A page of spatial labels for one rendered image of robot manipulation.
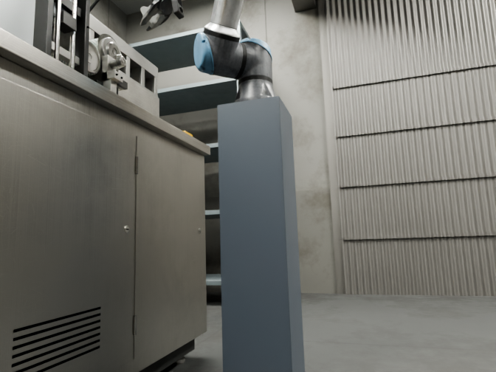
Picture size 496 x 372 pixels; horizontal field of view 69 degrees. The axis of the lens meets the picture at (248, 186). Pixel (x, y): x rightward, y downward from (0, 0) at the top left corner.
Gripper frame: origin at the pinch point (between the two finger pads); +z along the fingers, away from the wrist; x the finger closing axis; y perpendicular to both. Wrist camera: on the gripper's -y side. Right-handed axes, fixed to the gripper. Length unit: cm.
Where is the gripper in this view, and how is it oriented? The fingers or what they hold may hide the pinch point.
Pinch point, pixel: (147, 26)
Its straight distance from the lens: 163.8
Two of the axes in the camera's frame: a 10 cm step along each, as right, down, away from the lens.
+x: -3.1, -1.3, -9.4
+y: -6.4, -7.1, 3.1
